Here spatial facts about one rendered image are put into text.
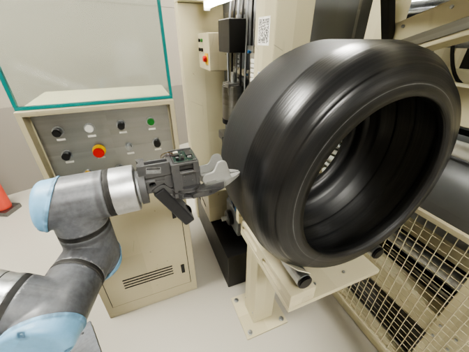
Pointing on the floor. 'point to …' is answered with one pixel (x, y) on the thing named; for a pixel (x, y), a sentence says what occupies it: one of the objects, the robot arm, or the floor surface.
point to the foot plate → (250, 329)
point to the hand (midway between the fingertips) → (234, 176)
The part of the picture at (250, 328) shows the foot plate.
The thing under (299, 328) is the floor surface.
